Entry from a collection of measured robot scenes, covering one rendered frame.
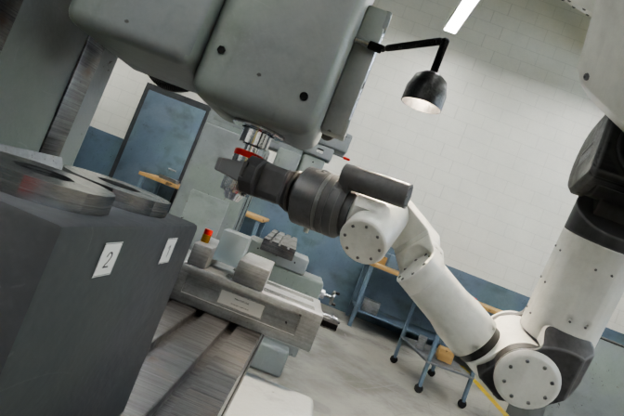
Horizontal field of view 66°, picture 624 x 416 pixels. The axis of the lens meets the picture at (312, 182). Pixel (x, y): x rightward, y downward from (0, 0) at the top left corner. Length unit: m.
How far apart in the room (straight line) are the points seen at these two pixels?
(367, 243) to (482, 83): 7.32
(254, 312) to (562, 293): 0.50
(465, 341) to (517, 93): 7.43
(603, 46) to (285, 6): 0.39
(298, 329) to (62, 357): 0.61
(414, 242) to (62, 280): 0.51
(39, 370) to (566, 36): 8.45
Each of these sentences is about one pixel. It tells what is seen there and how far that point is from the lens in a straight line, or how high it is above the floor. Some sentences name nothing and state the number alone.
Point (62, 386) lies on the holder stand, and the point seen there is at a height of 1.06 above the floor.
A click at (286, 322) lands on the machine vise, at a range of 0.90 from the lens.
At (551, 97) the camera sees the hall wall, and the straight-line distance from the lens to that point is 8.21.
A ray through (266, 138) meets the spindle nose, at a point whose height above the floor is 1.30.
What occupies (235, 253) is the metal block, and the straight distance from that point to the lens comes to 0.93.
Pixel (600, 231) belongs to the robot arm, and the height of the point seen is 1.32.
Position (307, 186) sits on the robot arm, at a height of 1.25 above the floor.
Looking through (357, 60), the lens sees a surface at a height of 1.46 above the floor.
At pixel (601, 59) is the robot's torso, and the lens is 0.56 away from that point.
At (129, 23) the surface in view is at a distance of 0.72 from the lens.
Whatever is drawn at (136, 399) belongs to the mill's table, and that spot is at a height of 0.98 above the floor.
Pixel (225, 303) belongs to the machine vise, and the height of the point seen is 1.01.
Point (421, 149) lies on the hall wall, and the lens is 7.46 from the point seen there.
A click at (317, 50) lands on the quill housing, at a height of 1.43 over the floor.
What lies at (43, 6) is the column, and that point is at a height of 1.36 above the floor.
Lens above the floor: 1.22
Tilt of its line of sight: 3 degrees up
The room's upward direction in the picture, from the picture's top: 21 degrees clockwise
